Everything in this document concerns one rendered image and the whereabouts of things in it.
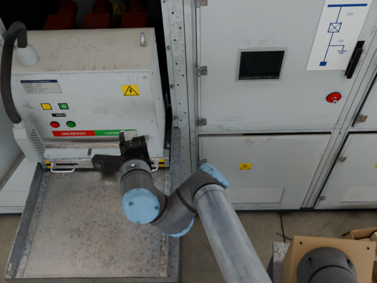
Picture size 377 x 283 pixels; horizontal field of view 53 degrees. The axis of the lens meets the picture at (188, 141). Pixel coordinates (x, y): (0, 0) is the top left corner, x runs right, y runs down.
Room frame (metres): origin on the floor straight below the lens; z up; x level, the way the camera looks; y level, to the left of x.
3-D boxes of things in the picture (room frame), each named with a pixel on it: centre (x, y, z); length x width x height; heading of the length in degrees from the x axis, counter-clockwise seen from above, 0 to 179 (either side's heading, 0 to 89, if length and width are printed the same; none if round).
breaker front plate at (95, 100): (0.92, 0.35, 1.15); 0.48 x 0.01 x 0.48; 87
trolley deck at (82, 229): (0.79, 0.36, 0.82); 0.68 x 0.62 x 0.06; 177
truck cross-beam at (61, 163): (0.93, 0.35, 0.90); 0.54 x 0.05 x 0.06; 87
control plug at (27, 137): (0.86, 0.57, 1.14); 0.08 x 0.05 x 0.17; 177
